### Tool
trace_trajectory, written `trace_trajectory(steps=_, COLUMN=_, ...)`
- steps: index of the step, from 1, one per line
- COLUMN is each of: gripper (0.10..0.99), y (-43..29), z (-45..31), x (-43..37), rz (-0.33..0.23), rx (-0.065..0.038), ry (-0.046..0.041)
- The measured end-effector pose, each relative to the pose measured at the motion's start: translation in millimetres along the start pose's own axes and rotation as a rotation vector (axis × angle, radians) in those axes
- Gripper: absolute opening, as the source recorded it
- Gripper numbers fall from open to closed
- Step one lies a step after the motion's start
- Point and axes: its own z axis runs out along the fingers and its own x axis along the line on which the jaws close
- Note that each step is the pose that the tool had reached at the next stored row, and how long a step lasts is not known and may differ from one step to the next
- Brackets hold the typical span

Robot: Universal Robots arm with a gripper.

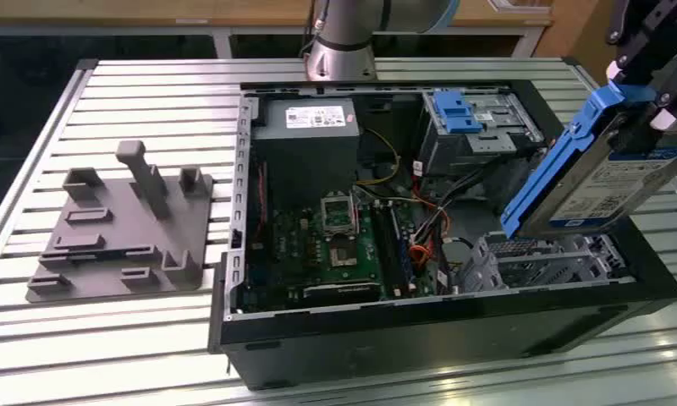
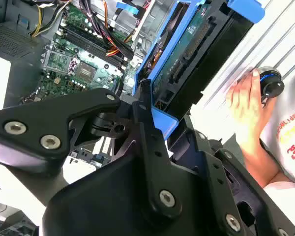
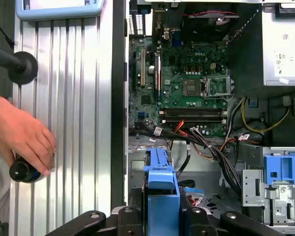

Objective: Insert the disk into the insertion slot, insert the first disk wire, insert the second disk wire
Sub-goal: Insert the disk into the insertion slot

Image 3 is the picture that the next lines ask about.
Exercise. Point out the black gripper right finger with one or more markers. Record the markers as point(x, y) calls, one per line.
point(197, 221)

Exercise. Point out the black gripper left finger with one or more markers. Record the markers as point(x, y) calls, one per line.
point(131, 221)

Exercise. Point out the hard disk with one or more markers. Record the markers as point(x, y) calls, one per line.
point(162, 182)

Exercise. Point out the round black blue-ringed tool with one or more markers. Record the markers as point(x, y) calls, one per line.
point(20, 172)

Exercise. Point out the metal disk bay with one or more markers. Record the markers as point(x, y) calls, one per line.
point(137, 167)

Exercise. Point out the black RAM slot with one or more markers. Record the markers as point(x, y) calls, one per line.
point(191, 121)
point(191, 114)
point(191, 110)
point(191, 118)

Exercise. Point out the black expansion slot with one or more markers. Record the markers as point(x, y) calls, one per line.
point(134, 71)

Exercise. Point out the tan expansion slot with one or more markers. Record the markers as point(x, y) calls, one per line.
point(143, 68)

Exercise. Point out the person's bare hand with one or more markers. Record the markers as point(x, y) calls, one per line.
point(17, 127)

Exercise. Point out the metal optical drive cage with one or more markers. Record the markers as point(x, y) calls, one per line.
point(252, 186)

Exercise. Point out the blue plastic cage latch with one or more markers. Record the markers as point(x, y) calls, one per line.
point(287, 167)

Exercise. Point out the black open PC case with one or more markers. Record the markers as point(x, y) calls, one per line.
point(118, 98)

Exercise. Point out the CPU socket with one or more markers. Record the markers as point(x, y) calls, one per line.
point(192, 87)

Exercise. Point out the green Dell motherboard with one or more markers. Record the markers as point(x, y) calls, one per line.
point(177, 68)

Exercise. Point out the black CPU fan shroud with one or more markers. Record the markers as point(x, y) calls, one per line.
point(199, 29)

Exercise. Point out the grey power supply unit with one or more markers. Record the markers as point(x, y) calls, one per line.
point(282, 49)

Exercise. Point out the pale blue teach pendant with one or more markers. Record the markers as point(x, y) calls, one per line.
point(59, 13)

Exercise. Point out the metal socket cover frame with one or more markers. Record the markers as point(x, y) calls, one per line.
point(217, 77)

